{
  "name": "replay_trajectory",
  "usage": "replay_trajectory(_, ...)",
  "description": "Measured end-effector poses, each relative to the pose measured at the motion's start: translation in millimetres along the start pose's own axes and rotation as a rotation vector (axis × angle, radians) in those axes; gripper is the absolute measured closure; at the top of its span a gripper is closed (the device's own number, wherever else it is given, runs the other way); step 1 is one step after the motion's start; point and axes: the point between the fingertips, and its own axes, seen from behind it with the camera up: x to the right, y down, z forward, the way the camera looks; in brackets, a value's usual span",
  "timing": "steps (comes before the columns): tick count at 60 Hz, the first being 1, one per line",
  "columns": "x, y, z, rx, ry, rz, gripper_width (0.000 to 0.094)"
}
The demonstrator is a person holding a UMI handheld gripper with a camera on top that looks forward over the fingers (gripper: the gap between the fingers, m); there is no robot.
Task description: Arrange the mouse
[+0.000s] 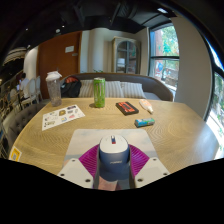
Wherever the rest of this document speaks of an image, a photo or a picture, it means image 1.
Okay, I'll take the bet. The white squeeze tube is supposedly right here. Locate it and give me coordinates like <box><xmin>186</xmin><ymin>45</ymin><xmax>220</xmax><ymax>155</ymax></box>
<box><xmin>138</xmin><ymin>98</ymin><xmax>155</xmax><ymax>115</ymax></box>

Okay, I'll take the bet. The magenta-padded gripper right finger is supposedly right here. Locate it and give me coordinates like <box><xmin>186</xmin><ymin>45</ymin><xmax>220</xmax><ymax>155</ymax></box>
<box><xmin>128</xmin><ymin>143</ymin><xmax>171</xmax><ymax>189</ymax></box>

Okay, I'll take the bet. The wide striped cushion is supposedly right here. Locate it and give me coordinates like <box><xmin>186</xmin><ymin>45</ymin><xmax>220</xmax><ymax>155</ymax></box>
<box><xmin>78</xmin><ymin>79</ymin><xmax>125</xmax><ymax>99</ymax></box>

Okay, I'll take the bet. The brown curved sofa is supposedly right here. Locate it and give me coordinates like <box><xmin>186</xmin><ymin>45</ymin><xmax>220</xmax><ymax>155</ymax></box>
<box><xmin>59</xmin><ymin>72</ymin><xmax>175</xmax><ymax>102</ymax></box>

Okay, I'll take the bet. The wooden door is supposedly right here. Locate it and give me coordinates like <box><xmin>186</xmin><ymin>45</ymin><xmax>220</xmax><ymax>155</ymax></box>
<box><xmin>37</xmin><ymin>31</ymin><xmax>83</xmax><ymax>100</ymax></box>

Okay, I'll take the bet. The yellow square sticker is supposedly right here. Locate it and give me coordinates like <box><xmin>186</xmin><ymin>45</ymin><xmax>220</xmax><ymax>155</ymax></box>
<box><xmin>8</xmin><ymin>146</ymin><xmax>23</xmax><ymax>163</ymax></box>

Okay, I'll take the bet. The black and red backpack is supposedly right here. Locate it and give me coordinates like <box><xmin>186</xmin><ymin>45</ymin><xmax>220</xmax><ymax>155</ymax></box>
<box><xmin>60</xmin><ymin>75</ymin><xmax>83</xmax><ymax>99</ymax></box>

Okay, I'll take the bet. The clear shaker bottle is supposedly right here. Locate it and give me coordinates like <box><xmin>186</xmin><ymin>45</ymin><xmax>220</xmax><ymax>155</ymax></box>
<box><xmin>45</xmin><ymin>70</ymin><xmax>63</xmax><ymax>108</ymax></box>

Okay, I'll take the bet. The glass door cabinet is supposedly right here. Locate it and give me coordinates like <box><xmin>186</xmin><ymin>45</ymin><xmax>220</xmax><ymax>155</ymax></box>
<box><xmin>111</xmin><ymin>36</ymin><xmax>141</xmax><ymax>75</ymax></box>

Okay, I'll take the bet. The green and blue small pack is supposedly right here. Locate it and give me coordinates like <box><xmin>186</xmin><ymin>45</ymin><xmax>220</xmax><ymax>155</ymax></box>
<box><xmin>134</xmin><ymin>117</ymin><xmax>156</xmax><ymax>128</ymax></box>

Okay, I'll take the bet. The white sticker sheet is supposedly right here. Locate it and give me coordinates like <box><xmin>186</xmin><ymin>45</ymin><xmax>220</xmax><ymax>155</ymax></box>
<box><xmin>41</xmin><ymin>104</ymin><xmax>86</xmax><ymax>132</ymax></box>

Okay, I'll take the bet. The black framed window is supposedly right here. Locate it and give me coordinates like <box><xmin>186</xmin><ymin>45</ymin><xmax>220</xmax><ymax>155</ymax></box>
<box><xmin>148</xmin><ymin>23</ymin><xmax>181</xmax><ymax>98</ymax></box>
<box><xmin>203</xmin><ymin>39</ymin><xmax>224</xmax><ymax>158</ymax></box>

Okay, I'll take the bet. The black box with red print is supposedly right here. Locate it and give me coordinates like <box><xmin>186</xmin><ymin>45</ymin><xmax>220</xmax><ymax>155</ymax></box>
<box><xmin>115</xmin><ymin>101</ymin><xmax>140</xmax><ymax>117</ymax></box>

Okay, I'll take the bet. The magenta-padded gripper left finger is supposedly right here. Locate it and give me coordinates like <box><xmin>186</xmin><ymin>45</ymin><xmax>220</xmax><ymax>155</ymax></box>
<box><xmin>57</xmin><ymin>143</ymin><xmax>100</xmax><ymax>190</ymax></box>

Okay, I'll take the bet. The white chair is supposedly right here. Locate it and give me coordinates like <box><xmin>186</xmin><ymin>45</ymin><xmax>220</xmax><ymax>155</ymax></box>
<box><xmin>28</xmin><ymin>75</ymin><xmax>43</xmax><ymax>104</ymax></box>

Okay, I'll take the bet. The blue and white computer mouse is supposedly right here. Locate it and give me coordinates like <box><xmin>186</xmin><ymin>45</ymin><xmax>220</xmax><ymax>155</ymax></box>
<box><xmin>97</xmin><ymin>134</ymin><xmax>131</xmax><ymax>183</ymax></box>

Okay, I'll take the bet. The small striped cushion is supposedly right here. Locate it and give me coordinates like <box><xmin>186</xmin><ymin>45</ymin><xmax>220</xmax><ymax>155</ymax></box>
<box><xmin>119</xmin><ymin>81</ymin><xmax>147</xmax><ymax>100</ymax></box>

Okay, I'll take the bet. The grey tufted chair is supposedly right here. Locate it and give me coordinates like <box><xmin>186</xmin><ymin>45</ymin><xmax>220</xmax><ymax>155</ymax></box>
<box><xmin>6</xmin><ymin>102</ymin><xmax>46</xmax><ymax>145</ymax></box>

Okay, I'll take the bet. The green drink can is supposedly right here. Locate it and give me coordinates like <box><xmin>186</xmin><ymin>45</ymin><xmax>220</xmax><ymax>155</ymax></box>
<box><xmin>92</xmin><ymin>77</ymin><xmax>107</xmax><ymax>109</ymax></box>

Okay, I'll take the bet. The person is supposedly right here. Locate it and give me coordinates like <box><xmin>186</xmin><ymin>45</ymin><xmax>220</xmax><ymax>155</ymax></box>
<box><xmin>18</xmin><ymin>72</ymin><xmax>30</xmax><ymax>101</ymax></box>

